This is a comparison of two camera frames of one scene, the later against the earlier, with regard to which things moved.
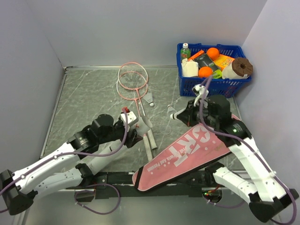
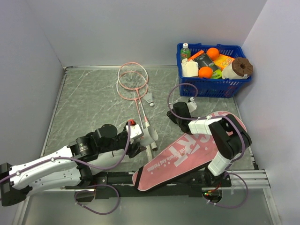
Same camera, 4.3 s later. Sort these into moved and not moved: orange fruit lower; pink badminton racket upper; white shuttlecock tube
Moved: white shuttlecock tube
Not moved: orange fruit lower; pink badminton racket upper
